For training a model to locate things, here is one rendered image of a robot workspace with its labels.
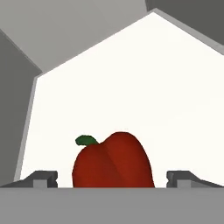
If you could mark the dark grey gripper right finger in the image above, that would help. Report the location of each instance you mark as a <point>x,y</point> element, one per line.
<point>180,178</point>

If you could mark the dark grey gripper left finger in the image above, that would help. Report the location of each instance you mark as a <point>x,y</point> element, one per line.
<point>43,178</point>

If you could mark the red bell pepper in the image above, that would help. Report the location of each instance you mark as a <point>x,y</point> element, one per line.
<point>116,163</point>

